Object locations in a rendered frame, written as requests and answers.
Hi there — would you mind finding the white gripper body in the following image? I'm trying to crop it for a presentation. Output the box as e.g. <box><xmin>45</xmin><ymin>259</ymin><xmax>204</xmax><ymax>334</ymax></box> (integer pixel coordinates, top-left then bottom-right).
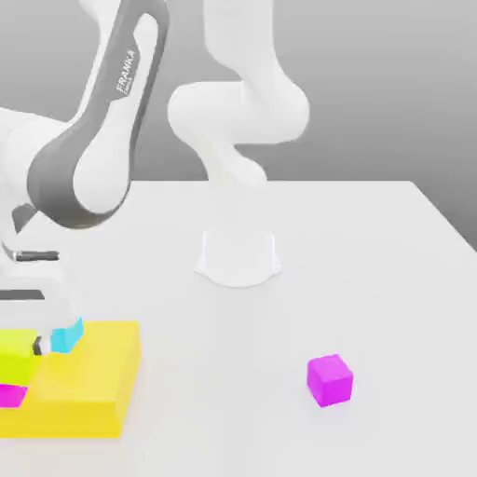
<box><xmin>0</xmin><ymin>265</ymin><xmax>84</xmax><ymax>334</ymax></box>

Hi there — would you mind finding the small cyan cube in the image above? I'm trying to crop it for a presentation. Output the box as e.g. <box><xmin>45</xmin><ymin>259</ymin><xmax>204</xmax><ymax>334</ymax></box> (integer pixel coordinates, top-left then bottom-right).
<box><xmin>50</xmin><ymin>316</ymin><xmax>86</xmax><ymax>354</ymax></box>

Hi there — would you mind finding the small lime cube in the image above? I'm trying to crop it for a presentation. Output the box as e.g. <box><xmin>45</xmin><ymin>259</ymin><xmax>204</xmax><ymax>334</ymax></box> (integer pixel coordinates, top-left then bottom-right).
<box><xmin>0</xmin><ymin>329</ymin><xmax>43</xmax><ymax>388</ymax></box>

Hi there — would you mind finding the small magenta cube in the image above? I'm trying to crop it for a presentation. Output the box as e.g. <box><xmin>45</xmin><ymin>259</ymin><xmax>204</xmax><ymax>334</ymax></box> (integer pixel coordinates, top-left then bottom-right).
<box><xmin>0</xmin><ymin>383</ymin><xmax>29</xmax><ymax>410</ymax></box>
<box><xmin>306</xmin><ymin>353</ymin><xmax>354</xmax><ymax>408</ymax></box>

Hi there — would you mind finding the large yellow box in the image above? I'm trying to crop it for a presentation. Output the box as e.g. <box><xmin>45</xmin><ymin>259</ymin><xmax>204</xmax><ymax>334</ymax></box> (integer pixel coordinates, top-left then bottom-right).
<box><xmin>0</xmin><ymin>320</ymin><xmax>143</xmax><ymax>440</ymax></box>

